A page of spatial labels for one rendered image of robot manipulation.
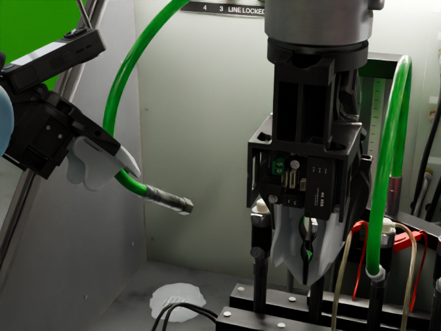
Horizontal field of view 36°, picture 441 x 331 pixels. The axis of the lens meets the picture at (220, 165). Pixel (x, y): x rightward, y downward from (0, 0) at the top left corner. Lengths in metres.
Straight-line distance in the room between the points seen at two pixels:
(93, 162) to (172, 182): 0.54
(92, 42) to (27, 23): 3.11
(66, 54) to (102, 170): 0.13
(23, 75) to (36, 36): 3.12
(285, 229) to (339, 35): 0.17
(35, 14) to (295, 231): 3.32
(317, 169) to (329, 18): 0.10
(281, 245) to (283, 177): 0.07
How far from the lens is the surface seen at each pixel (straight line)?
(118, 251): 1.27
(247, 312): 0.99
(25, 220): 0.99
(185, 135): 1.24
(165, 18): 0.80
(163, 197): 0.87
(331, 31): 0.46
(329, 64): 0.45
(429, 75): 1.11
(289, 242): 0.57
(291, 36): 0.46
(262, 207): 0.91
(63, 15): 3.73
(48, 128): 0.73
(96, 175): 0.76
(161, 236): 1.35
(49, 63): 0.74
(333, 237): 0.56
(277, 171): 0.49
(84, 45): 0.75
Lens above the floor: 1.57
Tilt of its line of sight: 24 degrees down
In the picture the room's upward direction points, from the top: straight up
